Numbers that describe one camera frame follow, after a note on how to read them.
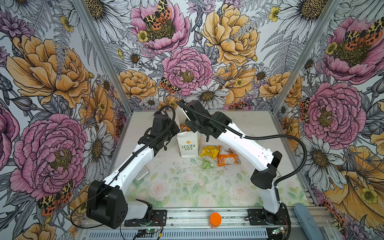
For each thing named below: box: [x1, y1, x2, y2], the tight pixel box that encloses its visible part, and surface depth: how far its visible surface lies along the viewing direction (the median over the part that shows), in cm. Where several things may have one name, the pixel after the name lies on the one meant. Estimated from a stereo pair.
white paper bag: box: [176, 105, 201, 158], surface depth 87 cm
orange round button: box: [209, 212, 222, 227], surface depth 69 cm
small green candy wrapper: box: [201, 157, 215, 170], surface depth 92 cm
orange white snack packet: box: [217, 145, 241, 167], surface depth 93 cm
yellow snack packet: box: [200, 145, 220, 160], surface depth 92 cm
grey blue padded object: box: [293, 203, 324, 240], surface depth 72 cm
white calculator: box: [135, 166, 150, 181], surface depth 90 cm
